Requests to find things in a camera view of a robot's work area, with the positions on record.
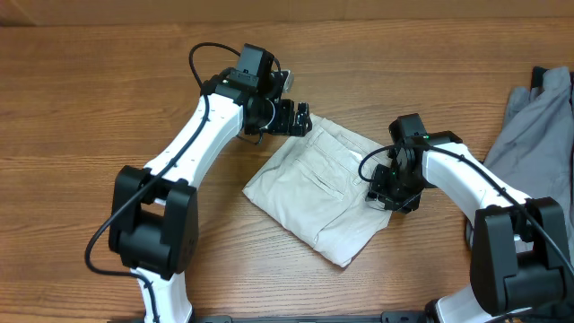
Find grey shorts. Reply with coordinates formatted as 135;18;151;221
483;66;573;249

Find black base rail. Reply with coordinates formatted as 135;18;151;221
185;310;433;323

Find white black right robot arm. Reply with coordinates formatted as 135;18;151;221
365;131;573;322

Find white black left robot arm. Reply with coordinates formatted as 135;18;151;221
109;67;311;322

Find beige cotton shorts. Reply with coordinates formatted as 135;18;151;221
243;116;391;267

